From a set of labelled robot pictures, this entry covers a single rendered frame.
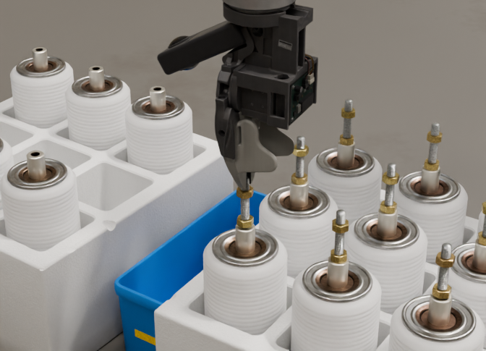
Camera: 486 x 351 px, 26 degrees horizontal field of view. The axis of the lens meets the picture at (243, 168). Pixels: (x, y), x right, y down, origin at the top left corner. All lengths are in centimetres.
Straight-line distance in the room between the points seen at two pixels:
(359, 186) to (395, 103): 79
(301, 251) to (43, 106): 54
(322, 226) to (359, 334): 17
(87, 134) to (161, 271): 25
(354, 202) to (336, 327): 27
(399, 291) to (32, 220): 46
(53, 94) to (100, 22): 88
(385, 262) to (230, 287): 18
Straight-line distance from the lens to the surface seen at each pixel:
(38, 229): 135
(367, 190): 135
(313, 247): 126
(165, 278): 146
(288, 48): 103
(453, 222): 131
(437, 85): 220
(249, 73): 104
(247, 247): 118
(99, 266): 139
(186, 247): 148
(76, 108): 156
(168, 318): 121
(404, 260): 120
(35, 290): 134
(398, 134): 199
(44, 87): 162
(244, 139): 109
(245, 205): 116
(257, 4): 101
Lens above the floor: 92
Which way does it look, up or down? 30 degrees down
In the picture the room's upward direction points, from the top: straight up
